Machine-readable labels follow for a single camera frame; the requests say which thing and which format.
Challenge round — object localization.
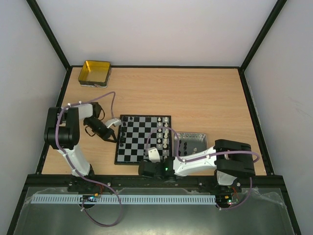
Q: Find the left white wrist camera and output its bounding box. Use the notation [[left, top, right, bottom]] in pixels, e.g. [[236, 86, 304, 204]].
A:
[[105, 118, 122, 128]]

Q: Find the yellow square tin box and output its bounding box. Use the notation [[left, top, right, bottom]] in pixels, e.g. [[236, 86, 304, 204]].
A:
[[78, 60, 111, 88]]

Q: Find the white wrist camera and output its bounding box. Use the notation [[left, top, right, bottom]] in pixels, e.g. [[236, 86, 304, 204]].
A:
[[105, 118, 122, 128], [147, 147, 161, 163]]

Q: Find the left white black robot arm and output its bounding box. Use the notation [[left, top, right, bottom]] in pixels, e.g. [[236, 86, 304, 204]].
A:
[[44, 102, 121, 177]]

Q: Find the black and silver chessboard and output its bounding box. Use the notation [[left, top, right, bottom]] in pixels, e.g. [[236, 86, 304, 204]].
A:
[[114, 115, 173, 165]]

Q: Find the black aluminium frame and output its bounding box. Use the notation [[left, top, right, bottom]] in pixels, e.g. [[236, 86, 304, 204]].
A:
[[7, 0, 301, 235]]

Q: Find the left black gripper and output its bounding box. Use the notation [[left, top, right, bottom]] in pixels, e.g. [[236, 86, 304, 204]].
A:
[[84, 118, 117, 143]]

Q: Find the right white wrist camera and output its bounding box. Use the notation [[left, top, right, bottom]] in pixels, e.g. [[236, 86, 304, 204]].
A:
[[147, 147, 161, 163]]

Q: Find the light blue slotted cable duct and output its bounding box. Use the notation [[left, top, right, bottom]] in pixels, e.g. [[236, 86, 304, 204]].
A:
[[30, 194, 216, 205]]

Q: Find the white king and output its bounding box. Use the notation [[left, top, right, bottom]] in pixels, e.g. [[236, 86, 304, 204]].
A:
[[164, 129, 169, 139]]

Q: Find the silver foil tray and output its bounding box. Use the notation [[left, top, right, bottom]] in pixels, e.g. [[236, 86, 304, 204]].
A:
[[173, 132, 208, 157]]

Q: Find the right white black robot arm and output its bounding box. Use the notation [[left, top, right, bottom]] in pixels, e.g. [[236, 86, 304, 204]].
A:
[[138, 139, 260, 192]]

